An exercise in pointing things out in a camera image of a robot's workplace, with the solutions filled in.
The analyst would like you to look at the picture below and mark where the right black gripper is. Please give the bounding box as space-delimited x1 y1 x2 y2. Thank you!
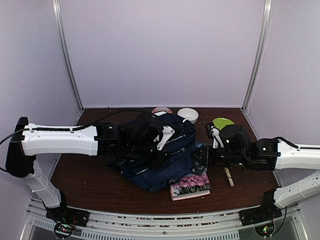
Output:
191 145 249 168

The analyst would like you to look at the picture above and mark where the blue Humor book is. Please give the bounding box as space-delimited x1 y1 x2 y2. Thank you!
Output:
192 142 210 176

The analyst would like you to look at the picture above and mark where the navy blue backpack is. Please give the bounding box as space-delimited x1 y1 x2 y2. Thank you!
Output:
105 113 196 193

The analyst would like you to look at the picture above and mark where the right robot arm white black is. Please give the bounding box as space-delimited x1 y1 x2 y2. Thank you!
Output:
194 137 320 221

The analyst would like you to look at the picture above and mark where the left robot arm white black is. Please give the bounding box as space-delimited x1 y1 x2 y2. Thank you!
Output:
4 114 176 222

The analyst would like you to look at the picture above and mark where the cream yellow marker pen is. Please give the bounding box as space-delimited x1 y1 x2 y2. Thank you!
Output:
223 167 234 187

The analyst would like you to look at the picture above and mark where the pink flower Fate book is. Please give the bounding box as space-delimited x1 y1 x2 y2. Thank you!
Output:
170 172 212 201

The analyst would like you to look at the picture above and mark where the green plate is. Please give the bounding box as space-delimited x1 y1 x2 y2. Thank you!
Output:
212 117 235 130

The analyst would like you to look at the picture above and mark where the white ceramic bowl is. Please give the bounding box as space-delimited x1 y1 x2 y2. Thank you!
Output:
177 107 199 124

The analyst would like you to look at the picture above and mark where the red patterned bowl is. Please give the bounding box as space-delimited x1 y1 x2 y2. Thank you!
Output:
151 106 172 114

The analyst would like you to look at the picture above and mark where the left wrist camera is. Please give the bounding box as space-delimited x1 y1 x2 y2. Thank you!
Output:
129 113 176 151

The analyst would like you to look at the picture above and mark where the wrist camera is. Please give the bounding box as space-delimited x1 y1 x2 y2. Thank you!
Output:
205 122 251 154
129 113 176 151

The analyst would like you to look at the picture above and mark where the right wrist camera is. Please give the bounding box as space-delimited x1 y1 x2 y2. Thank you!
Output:
205 122 251 154

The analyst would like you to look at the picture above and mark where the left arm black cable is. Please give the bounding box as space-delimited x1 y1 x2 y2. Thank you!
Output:
0 109 156 173

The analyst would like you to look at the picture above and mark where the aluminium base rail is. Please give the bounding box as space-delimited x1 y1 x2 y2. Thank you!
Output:
23 196 307 240

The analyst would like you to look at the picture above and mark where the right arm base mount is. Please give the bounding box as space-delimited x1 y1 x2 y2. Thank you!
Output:
239 205 282 238

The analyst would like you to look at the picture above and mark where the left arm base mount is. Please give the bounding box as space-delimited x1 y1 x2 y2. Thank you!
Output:
45 207 90 239

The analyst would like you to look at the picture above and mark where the right aluminium frame post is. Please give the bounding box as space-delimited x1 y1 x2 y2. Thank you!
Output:
241 0 274 114

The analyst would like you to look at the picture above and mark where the aluminium frame post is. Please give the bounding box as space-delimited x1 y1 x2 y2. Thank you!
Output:
52 0 84 111
241 0 274 114

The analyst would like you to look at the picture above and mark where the left aluminium frame post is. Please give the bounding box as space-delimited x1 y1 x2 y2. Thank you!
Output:
52 0 84 111

